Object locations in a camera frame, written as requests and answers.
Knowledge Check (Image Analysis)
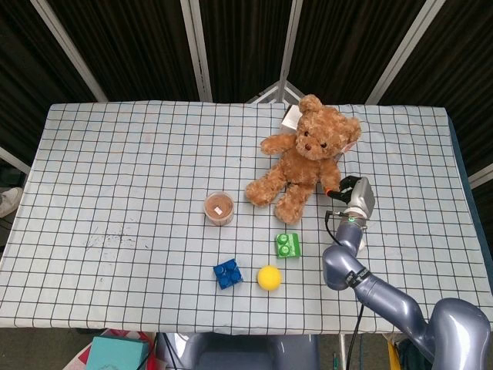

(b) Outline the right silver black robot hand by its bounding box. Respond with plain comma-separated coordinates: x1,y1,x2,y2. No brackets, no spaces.
324,175,377,217

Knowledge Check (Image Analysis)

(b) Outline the brown plush teddy bear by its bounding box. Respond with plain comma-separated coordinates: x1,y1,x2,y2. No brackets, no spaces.
244,94,363,227

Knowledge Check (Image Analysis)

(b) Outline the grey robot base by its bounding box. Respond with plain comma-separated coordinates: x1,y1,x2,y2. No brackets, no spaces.
156,333,320,370

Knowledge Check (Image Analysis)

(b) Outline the green toy building block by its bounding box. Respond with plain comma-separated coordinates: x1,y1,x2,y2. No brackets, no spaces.
274,232,302,260

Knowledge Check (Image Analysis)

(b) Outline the blue toy building block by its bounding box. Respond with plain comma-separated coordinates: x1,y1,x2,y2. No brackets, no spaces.
213,257,245,290

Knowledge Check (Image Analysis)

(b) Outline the white paper tag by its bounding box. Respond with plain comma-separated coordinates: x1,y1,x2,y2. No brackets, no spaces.
280,103,304,133

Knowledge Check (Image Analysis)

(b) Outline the yellow foam ball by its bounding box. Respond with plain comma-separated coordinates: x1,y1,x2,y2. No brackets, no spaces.
257,264,283,291

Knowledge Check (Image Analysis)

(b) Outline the clear cup with brown contents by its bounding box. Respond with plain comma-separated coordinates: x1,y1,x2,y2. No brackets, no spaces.
203,191,236,227

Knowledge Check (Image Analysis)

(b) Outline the yellow plastic object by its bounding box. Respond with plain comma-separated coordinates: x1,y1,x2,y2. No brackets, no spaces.
387,338,401,370

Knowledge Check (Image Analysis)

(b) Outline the dark green cloth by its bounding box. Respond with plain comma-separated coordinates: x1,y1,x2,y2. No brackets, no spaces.
396,341,429,370

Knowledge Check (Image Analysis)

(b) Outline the blue checkered tablecloth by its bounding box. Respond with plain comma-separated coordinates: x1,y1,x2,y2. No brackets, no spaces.
0,100,493,335

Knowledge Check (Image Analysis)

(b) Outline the teal cardboard box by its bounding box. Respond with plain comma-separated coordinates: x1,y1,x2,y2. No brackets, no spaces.
85,335,150,370

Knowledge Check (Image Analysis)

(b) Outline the white shoe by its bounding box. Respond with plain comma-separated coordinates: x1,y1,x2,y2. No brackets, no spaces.
0,187,24,218

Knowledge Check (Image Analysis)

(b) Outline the short black wrist cable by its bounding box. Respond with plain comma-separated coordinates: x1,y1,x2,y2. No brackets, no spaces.
324,210,344,246

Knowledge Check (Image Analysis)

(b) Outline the white metal screen post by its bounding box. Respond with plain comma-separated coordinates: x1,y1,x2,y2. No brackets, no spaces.
179,0,213,103
29,0,109,103
364,0,442,105
277,0,305,103

